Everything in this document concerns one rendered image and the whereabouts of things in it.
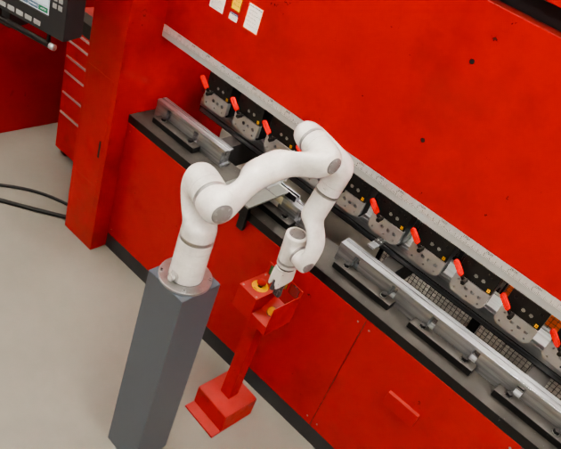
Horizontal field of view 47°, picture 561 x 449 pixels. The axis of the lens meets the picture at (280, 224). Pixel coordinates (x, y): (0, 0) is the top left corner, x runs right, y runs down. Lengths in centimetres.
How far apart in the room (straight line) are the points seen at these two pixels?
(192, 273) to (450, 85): 109
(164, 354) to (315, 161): 89
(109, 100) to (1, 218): 107
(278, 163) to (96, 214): 178
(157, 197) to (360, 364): 133
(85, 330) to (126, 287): 38
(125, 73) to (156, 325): 134
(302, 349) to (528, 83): 150
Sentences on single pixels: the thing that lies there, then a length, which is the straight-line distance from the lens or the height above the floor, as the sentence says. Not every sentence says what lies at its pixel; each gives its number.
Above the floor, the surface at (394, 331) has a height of 87.
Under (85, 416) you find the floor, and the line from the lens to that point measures 307.
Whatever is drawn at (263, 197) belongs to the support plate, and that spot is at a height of 100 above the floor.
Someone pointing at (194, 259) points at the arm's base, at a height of 114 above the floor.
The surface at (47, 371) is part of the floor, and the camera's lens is 320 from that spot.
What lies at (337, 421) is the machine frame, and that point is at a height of 25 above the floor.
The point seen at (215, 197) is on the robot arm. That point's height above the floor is 141.
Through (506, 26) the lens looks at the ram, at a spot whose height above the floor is 204.
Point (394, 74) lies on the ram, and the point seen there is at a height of 172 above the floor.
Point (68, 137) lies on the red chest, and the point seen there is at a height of 20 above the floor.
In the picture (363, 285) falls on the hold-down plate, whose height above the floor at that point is 90.
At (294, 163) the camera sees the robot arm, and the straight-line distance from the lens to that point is 204.
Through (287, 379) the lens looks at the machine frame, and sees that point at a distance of 312.
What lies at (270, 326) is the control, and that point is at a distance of 262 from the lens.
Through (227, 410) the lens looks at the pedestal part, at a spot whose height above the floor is 12.
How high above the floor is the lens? 251
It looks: 35 degrees down
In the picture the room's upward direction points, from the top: 21 degrees clockwise
